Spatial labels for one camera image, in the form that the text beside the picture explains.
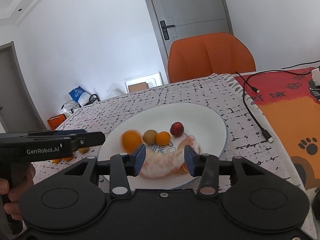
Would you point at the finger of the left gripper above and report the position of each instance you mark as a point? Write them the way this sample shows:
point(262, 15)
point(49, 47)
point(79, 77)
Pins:
point(42, 133)
point(83, 139)

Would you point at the dark red plum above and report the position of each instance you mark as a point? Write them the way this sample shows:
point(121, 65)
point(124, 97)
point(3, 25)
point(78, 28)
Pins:
point(177, 129)

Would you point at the grey door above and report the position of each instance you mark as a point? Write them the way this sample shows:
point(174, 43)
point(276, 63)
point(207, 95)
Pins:
point(190, 17)

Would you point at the medium orange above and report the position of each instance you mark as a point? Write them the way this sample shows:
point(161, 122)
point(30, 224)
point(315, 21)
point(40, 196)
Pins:
point(68, 158)

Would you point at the orange chair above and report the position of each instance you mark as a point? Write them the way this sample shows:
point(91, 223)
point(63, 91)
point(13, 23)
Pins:
point(201, 56)

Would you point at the white charger block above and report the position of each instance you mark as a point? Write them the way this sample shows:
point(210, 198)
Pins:
point(316, 76)

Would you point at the white framed board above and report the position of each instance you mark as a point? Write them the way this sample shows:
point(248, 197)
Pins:
point(143, 82)

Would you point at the black door handle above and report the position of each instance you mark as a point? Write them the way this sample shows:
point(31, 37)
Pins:
point(164, 29)

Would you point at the white oval plate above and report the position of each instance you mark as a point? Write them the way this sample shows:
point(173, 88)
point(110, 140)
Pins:
point(205, 124)

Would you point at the large orange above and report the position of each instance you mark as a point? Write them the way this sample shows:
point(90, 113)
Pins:
point(130, 140)

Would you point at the brown green kiwi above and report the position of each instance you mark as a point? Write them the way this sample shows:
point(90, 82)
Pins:
point(83, 150)

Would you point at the patterned white tablecloth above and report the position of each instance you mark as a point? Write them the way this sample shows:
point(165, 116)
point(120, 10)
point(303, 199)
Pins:
point(221, 93)

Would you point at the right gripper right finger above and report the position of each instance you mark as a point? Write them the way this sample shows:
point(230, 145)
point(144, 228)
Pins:
point(257, 199)

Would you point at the orange cartoon mat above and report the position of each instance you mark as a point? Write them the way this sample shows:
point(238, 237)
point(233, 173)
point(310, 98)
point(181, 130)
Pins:
point(290, 102)

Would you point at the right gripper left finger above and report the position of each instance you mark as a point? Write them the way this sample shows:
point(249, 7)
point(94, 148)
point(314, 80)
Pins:
point(72, 199)

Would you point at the blue white bag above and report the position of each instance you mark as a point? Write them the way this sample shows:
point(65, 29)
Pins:
point(76, 93)

